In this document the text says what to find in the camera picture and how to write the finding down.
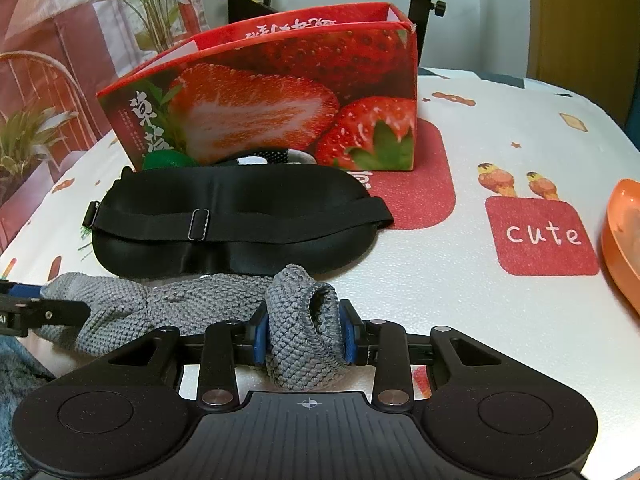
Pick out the pink printed backdrop cloth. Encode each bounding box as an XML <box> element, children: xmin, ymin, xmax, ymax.
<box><xmin>1</xmin><ymin>0</ymin><xmax>206</xmax><ymax>247</ymax></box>

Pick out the white patterned table mat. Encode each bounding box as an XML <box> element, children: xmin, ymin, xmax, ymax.
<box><xmin>1</xmin><ymin>74</ymin><xmax>639</xmax><ymax>479</ymax></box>

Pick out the orange plastic bowl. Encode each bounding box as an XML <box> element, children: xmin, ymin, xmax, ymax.
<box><xmin>601</xmin><ymin>179</ymin><xmax>640</xmax><ymax>311</ymax></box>

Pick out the grey knitted cloth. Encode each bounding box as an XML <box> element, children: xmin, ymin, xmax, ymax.
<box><xmin>37</xmin><ymin>264</ymin><xmax>347</xmax><ymax>391</ymax></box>

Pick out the wooden door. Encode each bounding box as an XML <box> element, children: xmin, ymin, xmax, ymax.
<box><xmin>527</xmin><ymin>0</ymin><xmax>639</xmax><ymax>126</ymax></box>

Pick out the black sleep eye mask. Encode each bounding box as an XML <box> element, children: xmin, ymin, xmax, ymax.
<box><xmin>82</xmin><ymin>164</ymin><xmax>394</xmax><ymax>280</ymax></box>

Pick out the red strawberry cardboard box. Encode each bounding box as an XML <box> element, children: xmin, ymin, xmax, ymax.
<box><xmin>96</xmin><ymin>2</ymin><xmax>417</xmax><ymax>171</ymax></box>

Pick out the black white sock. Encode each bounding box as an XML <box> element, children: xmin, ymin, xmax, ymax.
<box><xmin>215</xmin><ymin>148</ymin><xmax>317</xmax><ymax>166</ymax></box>

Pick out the green tasselled zongzi sachet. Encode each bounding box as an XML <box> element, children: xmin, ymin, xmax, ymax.
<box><xmin>142</xmin><ymin>150</ymin><xmax>198</xmax><ymax>170</ymax></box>

